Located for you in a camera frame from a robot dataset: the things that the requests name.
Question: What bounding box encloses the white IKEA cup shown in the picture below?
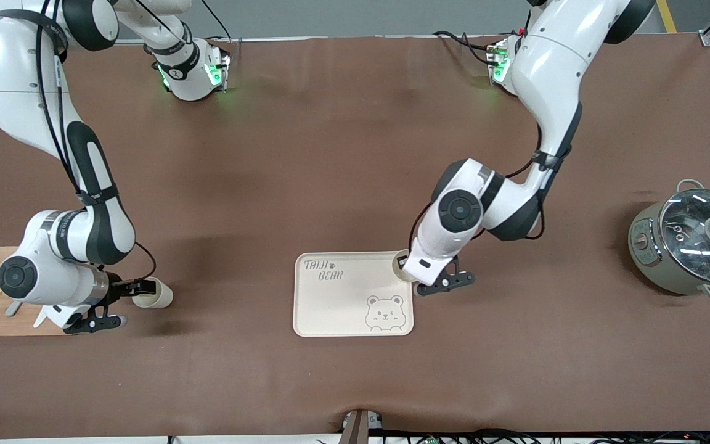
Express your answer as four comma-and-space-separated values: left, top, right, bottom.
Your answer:
391, 249, 418, 283
132, 277, 174, 309

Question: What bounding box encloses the cream bear print tray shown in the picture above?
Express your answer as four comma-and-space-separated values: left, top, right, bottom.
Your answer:
293, 251, 414, 338

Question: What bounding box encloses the brown table cover mat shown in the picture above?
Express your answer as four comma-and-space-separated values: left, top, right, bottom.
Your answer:
0, 34, 710, 440

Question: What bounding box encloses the grey-green electric cooking pot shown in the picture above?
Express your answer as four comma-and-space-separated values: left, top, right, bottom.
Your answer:
628, 179, 710, 303

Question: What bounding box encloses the glass pot lid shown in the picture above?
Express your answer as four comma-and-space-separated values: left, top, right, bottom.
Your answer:
659, 188, 710, 286

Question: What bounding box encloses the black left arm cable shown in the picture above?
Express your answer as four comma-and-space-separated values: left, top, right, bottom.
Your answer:
409, 123, 577, 242

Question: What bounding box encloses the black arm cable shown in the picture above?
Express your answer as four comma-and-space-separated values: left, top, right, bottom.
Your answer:
35, 0, 157, 281
409, 123, 577, 242

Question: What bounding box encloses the black left base cable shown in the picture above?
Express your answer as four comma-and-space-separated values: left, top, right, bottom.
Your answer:
434, 30, 497, 67

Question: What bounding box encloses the black base cable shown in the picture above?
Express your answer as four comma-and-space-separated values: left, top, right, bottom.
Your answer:
198, 0, 235, 44
434, 30, 497, 67

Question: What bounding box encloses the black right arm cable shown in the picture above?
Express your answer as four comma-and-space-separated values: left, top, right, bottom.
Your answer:
35, 0, 157, 281

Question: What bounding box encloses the black right base cable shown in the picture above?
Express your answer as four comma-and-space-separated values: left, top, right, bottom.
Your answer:
198, 0, 235, 44

